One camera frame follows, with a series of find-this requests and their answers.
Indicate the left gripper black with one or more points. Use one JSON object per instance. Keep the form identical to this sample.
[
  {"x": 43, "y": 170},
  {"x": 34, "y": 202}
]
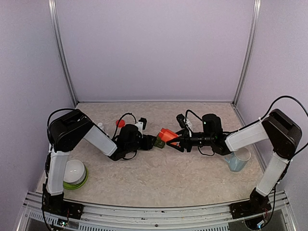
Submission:
[{"x": 148, "y": 145}]

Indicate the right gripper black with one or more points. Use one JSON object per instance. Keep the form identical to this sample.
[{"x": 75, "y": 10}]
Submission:
[{"x": 186, "y": 142}]

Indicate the orange pill bottle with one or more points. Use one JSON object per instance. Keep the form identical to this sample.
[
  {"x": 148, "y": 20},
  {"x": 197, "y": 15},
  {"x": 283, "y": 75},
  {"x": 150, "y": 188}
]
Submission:
[{"x": 166, "y": 134}]

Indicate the orange bottle cap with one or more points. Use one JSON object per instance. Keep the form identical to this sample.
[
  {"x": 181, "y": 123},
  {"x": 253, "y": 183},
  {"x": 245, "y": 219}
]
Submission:
[{"x": 120, "y": 123}]

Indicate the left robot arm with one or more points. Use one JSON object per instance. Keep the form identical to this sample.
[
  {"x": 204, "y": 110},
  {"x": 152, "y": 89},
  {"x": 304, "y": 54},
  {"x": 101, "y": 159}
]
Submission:
[{"x": 67, "y": 131}]

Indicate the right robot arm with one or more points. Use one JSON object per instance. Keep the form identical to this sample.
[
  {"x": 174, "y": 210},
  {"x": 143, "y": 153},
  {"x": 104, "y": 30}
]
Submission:
[{"x": 282, "y": 132}]

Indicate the light blue mug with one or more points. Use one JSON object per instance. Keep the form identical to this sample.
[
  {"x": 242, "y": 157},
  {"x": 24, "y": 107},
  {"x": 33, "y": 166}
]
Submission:
[{"x": 238, "y": 159}]

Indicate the white bowl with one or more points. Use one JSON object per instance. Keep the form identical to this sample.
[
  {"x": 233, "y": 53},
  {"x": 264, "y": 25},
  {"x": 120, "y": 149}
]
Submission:
[{"x": 75, "y": 172}]

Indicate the green plate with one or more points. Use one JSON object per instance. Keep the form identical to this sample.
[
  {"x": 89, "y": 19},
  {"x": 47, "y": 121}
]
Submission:
[{"x": 70, "y": 186}]

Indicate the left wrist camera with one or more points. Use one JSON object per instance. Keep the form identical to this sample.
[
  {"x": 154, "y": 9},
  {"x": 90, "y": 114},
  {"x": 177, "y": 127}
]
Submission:
[{"x": 141, "y": 124}]

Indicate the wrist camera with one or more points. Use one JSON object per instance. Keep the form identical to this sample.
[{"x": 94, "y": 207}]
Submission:
[
  {"x": 185, "y": 123},
  {"x": 141, "y": 124}
]

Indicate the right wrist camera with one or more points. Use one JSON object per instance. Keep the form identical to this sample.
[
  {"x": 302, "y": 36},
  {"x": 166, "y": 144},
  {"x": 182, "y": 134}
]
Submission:
[{"x": 185, "y": 123}]

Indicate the aluminium front rail frame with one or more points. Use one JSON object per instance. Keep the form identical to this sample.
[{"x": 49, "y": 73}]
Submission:
[{"x": 103, "y": 217}]

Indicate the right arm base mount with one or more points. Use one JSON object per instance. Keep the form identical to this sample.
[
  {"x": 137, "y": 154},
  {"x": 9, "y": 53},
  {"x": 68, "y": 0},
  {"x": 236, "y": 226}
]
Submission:
[{"x": 253, "y": 206}]

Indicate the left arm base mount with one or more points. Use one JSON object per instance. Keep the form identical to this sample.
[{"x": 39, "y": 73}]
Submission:
[{"x": 58, "y": 206}]

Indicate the right aluminium corner post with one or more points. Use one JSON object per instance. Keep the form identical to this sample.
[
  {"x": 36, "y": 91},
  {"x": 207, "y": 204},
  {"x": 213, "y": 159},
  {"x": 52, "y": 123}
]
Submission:
[{"x": 248, "y": 52}]

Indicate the aluminium corner post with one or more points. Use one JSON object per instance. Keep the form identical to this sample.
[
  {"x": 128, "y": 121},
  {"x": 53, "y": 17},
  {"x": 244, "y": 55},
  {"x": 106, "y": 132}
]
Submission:
[
  {"x": 248, "y": 52},
  {"x": 60, "y": 48}
]

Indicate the left aluminium corner post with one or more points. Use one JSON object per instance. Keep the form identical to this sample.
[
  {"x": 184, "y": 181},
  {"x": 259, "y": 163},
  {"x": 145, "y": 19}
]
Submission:
[{"x": 60, "y": 48}]

